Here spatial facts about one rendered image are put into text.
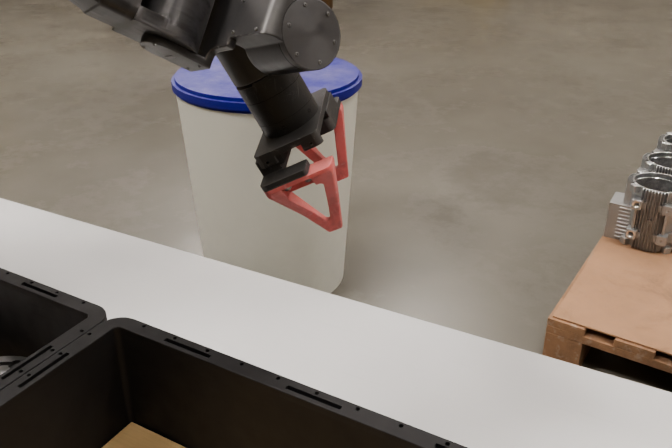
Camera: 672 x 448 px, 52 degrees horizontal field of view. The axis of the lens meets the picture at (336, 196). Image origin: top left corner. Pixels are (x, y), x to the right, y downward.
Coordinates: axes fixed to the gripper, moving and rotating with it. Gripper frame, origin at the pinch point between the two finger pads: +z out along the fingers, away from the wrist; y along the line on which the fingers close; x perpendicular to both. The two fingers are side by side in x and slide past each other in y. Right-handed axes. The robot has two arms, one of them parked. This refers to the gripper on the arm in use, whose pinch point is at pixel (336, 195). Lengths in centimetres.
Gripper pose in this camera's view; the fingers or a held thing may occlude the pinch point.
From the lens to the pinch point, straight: 69.4
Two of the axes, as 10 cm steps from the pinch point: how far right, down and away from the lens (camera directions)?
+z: 4.6, 7.8, 4.3
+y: 0.8, -5.2, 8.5
